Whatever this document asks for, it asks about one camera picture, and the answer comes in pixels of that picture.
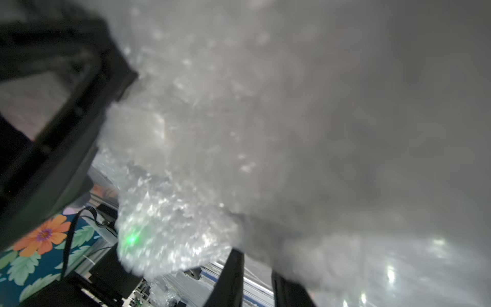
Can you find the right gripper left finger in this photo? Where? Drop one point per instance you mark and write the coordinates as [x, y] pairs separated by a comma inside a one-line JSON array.
[[228, 291]]

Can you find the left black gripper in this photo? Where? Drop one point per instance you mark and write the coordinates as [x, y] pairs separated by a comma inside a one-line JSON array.
[[60, 71]]

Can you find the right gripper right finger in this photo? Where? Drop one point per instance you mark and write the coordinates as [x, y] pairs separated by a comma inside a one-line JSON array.
[[288, 293]]

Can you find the clear bubble wrap sheet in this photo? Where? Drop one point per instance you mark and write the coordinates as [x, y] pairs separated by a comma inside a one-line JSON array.
[[345, 144]]

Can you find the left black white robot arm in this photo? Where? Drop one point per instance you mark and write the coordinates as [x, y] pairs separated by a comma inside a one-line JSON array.
[[69, 260]]

